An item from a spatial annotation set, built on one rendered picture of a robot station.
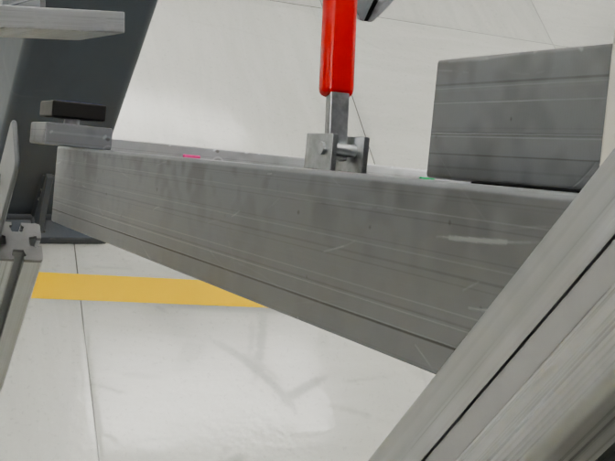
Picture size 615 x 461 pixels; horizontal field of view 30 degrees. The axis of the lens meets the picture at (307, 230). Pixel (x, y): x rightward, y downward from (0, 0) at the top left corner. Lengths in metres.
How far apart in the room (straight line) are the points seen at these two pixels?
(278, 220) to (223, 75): 1.74
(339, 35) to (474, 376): 0.30
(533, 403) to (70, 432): 1.42
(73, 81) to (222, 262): 1.10
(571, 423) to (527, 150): 0.17
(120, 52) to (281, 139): 0.61
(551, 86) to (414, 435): 0.15
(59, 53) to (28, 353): 0.43
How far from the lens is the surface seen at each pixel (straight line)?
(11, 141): 0.91
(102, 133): 0.86
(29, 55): 1.59
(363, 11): 0.91
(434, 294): 0.37
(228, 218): 0.55
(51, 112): 0.86
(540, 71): 0.40
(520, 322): 0.26
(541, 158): 0.40
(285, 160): 1.01
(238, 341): 1.81
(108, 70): 1.63
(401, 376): 1.90
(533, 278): 0.26
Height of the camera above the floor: 1.39
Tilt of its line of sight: 44 degrees down
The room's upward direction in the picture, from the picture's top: 29 degrees clockwise
